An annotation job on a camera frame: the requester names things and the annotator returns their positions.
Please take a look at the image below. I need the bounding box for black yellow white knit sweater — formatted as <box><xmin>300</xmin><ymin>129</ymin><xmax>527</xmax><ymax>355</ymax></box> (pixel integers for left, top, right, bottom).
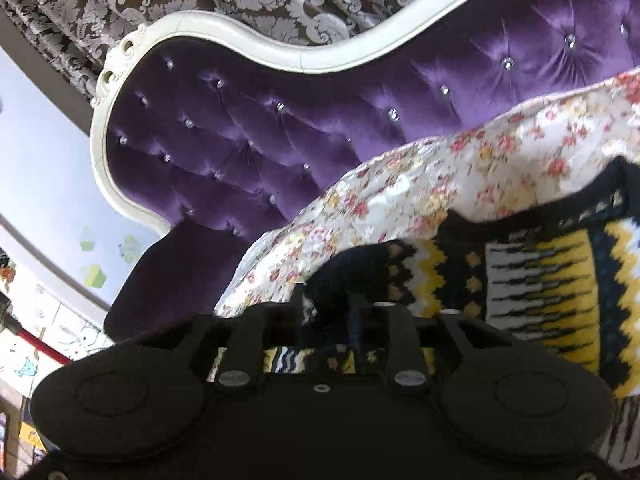
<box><xmin>207</xmin><ymin>155</ymin><xmax>640</xmax><ymax>474</ymax></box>

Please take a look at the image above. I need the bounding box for floral bed cover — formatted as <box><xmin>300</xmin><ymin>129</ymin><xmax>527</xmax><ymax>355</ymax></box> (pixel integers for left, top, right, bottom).
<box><xmin>214</xmin><ymin>70</ymin><xmax>639</xmax><ymax>316</ymax></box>

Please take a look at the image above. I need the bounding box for red pole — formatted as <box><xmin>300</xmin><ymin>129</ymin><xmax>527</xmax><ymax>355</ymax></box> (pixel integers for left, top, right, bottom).
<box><xmin>0</xmin><ymin>292</ymin><xmax>74</xmax><ymax>366</ymax></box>

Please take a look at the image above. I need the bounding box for purple tufted velvet sofa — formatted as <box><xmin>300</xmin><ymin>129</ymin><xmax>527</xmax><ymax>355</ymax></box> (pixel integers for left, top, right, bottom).
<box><xmin>90</xmin><ymin>0</ymin><xmax>639</xmax><ymax>341</ymax></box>

